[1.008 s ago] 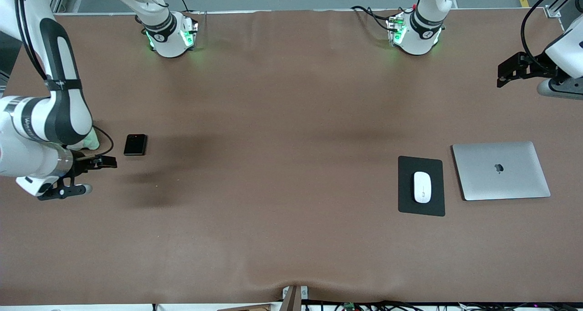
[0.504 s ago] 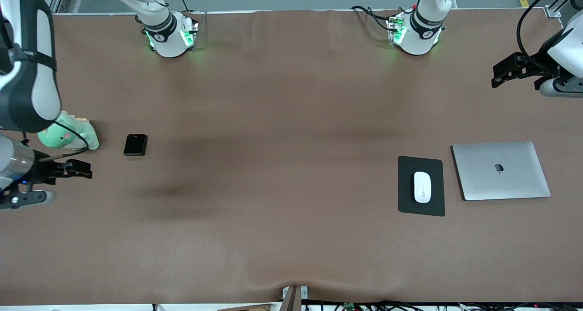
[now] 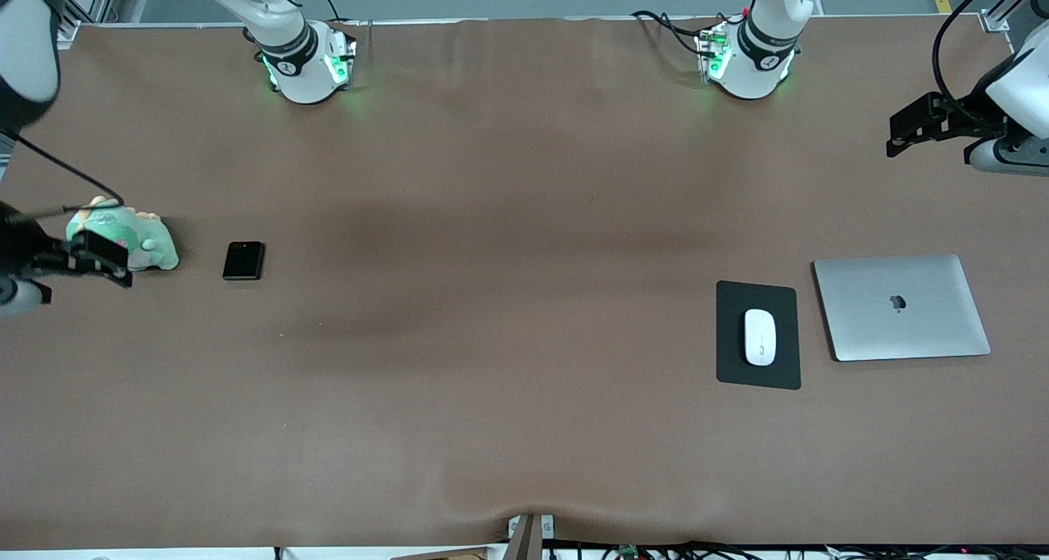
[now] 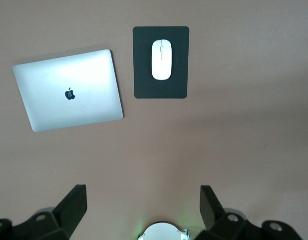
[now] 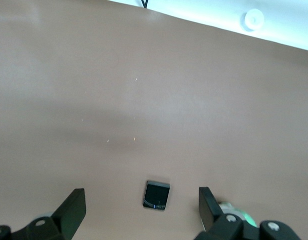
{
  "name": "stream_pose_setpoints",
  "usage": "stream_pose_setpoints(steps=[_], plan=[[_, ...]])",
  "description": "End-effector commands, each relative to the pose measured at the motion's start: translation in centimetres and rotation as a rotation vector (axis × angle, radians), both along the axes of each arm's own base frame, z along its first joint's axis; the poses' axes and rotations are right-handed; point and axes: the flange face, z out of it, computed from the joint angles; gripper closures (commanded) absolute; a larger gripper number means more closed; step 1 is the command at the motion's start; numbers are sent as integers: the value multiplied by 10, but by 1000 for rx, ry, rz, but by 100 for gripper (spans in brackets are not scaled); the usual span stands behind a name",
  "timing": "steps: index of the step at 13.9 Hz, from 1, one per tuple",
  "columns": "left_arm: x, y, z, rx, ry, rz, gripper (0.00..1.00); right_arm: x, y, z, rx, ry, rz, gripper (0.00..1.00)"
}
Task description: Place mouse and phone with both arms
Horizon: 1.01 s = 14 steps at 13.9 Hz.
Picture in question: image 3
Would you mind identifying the white computer mouse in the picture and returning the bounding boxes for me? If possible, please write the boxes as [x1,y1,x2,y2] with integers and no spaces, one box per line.
[743,308,778,367]

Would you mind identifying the brown wooden post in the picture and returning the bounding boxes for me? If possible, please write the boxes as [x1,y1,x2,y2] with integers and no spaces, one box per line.
[508,515,543,560]

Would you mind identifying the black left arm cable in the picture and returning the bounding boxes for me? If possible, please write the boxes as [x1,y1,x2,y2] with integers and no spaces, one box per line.
[933,0,1049,126]

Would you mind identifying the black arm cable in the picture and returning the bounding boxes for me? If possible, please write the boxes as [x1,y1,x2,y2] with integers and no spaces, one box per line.
[933,0,1049,126]
[0,125,125,221]

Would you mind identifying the green dinosaur plush toy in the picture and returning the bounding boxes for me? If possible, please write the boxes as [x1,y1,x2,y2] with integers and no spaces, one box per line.
[66,196,180,272]

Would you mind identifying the brown table cover mat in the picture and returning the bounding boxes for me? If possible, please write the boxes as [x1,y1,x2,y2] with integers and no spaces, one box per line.
[0,16,1049,549]

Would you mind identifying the black flip phone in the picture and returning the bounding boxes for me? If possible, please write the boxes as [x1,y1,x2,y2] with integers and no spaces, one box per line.
[222,241,266,281]

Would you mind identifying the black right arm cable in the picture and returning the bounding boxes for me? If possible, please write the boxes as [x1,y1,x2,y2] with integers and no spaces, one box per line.
[0,125,125,221]

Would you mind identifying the black mouse pad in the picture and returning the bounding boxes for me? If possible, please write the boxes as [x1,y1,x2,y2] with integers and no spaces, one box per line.
[715,279,802,390]

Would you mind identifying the metal mount bracket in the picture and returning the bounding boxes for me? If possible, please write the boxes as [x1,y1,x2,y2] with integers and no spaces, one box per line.
[506,513,556,542]

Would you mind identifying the silver closed laptop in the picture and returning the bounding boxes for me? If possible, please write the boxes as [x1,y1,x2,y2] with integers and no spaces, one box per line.
[813,253,992,362]

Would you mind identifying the black base cables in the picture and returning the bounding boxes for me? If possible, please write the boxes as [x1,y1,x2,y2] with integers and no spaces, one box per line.
[631,7,755,57]

